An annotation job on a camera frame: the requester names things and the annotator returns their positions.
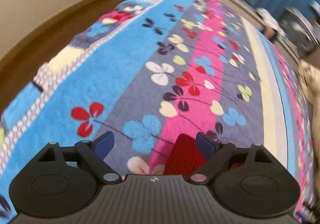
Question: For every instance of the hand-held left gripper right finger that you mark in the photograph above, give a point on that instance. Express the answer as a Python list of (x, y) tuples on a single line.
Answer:
[(205, 145)]

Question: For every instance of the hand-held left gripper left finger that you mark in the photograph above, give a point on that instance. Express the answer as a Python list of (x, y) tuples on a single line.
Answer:
[(103, 144)]

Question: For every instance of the red knit sweater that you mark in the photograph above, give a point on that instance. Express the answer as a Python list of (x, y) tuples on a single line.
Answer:
[(183, 155)]

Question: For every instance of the white clothes pile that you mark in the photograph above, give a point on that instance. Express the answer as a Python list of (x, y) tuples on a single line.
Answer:
[(267, 18)]

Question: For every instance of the floral striped bed blanket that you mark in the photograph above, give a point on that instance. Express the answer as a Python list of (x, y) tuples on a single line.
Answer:
[(150, 69)]

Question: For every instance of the beige fluffy object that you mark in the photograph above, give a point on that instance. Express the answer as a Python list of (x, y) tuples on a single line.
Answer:
[(311, 89)]

